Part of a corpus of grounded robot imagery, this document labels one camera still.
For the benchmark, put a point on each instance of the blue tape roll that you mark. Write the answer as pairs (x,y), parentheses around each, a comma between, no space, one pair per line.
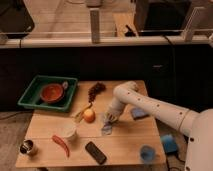
(169,144)

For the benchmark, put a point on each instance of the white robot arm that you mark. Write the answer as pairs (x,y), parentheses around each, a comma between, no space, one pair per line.
(198,127)

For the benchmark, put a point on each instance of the dark grape bunch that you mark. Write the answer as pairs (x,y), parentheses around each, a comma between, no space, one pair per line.
(95,90)

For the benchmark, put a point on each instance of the small white cup in tray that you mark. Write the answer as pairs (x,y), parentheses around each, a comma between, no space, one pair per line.
(65,85)

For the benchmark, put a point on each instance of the light blue towel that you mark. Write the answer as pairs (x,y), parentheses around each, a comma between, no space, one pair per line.
(107,126)

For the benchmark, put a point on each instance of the red chili pepper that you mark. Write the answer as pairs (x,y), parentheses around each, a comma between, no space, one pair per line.
(61,143)

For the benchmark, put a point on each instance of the orange apple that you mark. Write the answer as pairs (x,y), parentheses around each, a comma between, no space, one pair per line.
(89,115)

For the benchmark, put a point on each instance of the green plastic tray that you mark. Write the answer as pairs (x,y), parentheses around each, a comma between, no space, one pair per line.
(31,97)

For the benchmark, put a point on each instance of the black remote control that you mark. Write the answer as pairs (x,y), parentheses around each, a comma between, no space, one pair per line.
(95,153)

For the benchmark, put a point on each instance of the blue plastic cup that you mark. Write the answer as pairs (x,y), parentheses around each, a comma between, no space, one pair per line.
(147,154)

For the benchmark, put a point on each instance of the yellow banana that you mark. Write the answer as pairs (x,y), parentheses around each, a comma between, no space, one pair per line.
(79,115)

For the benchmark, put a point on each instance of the red bowl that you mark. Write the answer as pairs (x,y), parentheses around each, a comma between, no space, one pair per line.
(52,93)

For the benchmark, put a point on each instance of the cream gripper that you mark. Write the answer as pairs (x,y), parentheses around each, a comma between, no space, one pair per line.
(110,118)

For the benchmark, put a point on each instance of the metal cup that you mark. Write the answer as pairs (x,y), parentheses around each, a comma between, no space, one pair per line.
(28,148)

